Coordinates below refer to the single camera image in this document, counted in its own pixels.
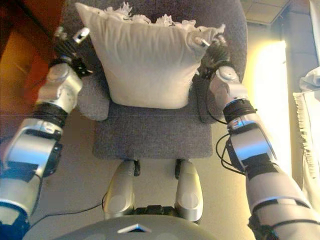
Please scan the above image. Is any glossy dark reflective panel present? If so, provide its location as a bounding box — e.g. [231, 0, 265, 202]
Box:
[0, 0, 67, 141]

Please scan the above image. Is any silver right robot leg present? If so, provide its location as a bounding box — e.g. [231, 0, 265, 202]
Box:
[174, 158, 204, 223]

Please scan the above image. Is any white fringed cushion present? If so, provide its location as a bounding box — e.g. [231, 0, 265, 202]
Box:
[74, 2, 227, 110]

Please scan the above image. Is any white crumpled duvet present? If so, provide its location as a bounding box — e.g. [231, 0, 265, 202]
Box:
[298, 67, 320, 92]

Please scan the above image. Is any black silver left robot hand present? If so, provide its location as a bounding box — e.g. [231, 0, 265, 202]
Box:
[53, 26, 91, 60]

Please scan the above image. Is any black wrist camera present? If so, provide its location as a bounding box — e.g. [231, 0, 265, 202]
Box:
[71, 57, 93, 77]
[196, 63, 213, 79]

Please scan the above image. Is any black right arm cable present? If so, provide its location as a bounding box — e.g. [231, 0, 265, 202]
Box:
[206, 82, 248, 176]

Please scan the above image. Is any grey fabric armchair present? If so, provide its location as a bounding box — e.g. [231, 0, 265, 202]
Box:
[61, 0, 248, 161]

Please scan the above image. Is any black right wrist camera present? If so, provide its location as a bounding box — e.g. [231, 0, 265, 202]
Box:
[196, 63, 213, 79]

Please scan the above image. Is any light wooden nightstand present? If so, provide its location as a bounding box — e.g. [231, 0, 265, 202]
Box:
[241, 0, 292, 26]

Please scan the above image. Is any silver robot leg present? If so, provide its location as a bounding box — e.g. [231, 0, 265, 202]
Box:
[174, 158, 204, 223]
[103, 159, 141, 221]

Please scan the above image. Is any silver left robot leg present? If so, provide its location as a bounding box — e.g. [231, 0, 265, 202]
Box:
[103, 159, 141, 221]

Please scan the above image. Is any white fringed bed throw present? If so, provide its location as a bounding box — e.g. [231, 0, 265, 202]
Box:
[292, 91, 320, 201]

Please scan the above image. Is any black floor cable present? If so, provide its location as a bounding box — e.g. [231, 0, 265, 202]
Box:
[29, 192, 108, 221]

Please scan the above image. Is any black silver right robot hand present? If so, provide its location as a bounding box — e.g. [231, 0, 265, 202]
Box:
[193, 36, 231, 67]

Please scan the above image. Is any white bed mattress sheet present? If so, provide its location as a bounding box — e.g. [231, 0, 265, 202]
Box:
[309, 0, 320, 72]

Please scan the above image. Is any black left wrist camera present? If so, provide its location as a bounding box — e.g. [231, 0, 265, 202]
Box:
[71, 57, 93, 77]

